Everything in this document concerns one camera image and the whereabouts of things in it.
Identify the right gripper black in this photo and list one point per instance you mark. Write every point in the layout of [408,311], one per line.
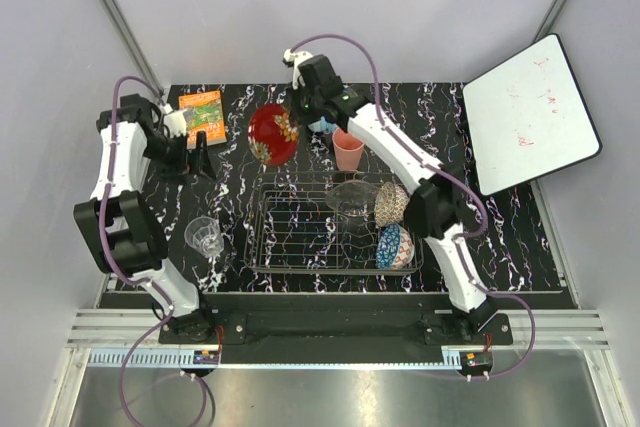
[301,119]

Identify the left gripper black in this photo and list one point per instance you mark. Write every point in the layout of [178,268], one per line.
[196,162]

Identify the red floral lacquer bowl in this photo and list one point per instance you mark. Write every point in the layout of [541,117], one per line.
[272,135]

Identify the pink plastic cup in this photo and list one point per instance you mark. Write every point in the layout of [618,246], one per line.
[348,150]

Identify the clear drinking glass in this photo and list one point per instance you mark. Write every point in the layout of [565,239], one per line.
[203,234]

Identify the clear glass plate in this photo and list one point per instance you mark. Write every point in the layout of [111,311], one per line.
[353,198]

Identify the wire dish rack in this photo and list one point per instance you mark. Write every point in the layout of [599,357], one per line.
[291,230]

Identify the brown patterned ceramic bowl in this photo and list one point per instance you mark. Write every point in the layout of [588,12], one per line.
[390,204]

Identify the blue patterned bowl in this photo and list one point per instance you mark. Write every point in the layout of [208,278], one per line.
[395,248]

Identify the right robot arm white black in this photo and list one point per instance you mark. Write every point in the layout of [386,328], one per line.
[436,195]

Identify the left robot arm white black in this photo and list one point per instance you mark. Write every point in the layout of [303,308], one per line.
[120,230]

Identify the light blue headphones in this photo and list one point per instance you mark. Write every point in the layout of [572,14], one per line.
[322,126]

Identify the orange green book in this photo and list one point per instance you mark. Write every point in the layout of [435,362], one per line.
[204,112]

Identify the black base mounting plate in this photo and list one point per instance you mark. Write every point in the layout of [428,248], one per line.
[300,330]

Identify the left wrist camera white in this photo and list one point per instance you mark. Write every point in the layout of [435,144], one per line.
[175,121]

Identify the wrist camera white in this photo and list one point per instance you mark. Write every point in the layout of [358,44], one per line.
[175,121]
[294,60]

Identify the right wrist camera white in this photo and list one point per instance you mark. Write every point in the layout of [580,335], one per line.
[294,60]

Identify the white board black frame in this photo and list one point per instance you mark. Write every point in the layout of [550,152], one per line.
[527,118]

